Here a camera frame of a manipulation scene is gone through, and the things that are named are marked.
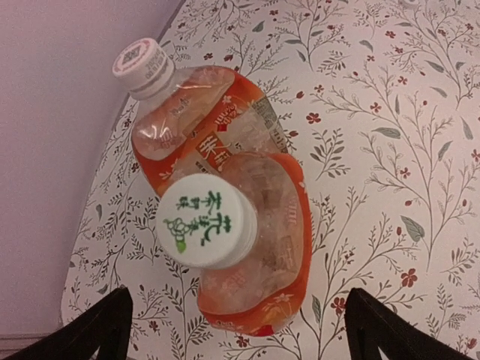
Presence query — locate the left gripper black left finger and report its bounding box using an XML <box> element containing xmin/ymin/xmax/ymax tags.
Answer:
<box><xmin>8</xmin><ymin>286</ymin><xmax>133</xmax><ymax>360</ymax></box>

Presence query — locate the left gripper ribbed right finger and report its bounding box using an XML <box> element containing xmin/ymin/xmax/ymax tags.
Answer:
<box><xmin>344</xmin><ymin>288</ymin><xmax>468</xmax><ymax>360</ymax></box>

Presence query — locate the orange bottle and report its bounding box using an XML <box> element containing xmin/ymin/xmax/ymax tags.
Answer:
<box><xmin>156</xmin><ymin>152</ymin><xmax>312</xmax><ymax>337</ymax></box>
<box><xmin>112</xmin><ymin>37</ymin><xmax>287</xmax><ymax>195</ymax></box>

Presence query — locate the floral patterned table mat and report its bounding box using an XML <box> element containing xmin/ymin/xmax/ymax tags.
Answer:
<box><xmin>61</xmin><ymin>1</ymin><xmax>479</xmax><ymax>359</ymax></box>

